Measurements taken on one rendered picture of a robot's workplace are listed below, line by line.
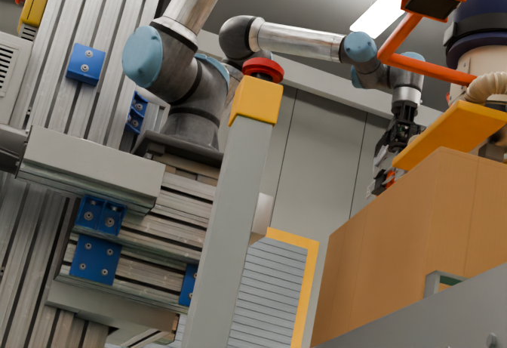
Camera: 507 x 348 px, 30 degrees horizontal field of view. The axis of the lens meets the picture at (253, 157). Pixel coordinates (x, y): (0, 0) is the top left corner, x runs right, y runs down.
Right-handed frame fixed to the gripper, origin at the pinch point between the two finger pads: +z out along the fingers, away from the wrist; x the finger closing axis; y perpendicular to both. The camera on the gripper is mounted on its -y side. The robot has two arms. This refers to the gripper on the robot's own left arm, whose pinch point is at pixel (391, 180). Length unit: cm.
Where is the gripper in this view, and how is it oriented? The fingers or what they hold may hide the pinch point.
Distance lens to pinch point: 248.7
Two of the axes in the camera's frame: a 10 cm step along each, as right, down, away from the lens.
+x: 9.6, 2.4, 1.1
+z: -1.9, 9.1, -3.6
